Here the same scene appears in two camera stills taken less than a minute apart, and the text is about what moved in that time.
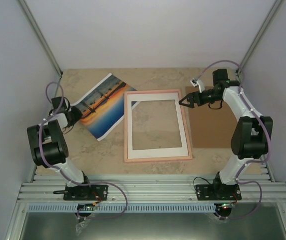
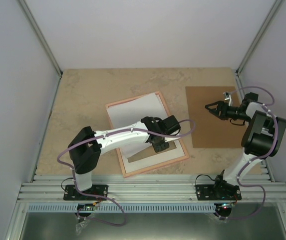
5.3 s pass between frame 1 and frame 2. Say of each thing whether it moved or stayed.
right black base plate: stayed
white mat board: moved
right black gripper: moved
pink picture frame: moved
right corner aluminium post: stayed
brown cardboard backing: stayed
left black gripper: moved
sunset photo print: moved
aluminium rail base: stayed
